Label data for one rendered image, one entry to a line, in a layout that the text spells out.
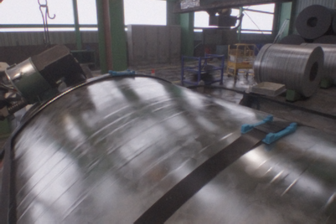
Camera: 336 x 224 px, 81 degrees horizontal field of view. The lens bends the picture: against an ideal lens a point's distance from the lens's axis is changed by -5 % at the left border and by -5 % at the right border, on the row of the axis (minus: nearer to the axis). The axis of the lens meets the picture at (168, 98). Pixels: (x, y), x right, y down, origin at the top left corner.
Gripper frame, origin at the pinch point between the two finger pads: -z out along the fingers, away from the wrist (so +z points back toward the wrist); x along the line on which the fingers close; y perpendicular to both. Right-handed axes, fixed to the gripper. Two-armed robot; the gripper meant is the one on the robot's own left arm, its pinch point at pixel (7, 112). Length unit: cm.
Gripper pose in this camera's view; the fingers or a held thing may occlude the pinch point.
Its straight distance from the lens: 111.3
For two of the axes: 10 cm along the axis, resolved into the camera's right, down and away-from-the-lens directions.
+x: 1.2, -3.8, -9.2
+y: 7.8, -5.4, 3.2
